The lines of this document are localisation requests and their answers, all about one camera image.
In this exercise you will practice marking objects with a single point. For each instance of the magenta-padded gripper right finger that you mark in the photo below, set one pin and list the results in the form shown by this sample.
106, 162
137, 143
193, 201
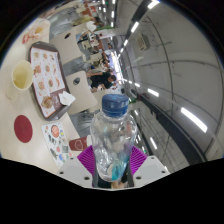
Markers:
138, 161

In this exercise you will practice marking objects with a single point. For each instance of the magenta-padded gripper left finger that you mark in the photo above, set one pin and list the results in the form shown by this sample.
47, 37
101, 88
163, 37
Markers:
85, 160

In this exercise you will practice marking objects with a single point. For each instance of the clear water bottle blue cap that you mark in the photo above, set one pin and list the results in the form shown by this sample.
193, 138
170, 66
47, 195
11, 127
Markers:
113, 133

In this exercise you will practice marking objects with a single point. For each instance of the colourful printed flyer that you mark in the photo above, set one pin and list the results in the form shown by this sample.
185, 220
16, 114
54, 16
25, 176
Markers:
57, 143

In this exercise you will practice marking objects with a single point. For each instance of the crumpled white napkin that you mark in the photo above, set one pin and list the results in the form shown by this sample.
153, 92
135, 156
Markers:
66, 98

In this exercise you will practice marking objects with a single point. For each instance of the flat round red coaster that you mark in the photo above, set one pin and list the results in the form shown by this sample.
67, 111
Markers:
23, 129

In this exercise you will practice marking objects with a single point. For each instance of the group of ceiling lights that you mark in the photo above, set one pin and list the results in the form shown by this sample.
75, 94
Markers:
193, 119

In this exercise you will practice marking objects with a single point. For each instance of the person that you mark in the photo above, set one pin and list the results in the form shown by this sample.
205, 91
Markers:
80, 20
90, 26
101, 80

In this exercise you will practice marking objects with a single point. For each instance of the printed paper tray liner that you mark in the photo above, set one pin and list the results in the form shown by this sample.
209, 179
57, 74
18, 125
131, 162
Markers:
46, 76

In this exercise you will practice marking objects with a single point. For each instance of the cream paper cup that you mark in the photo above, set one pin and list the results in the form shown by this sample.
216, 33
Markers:
22, 75

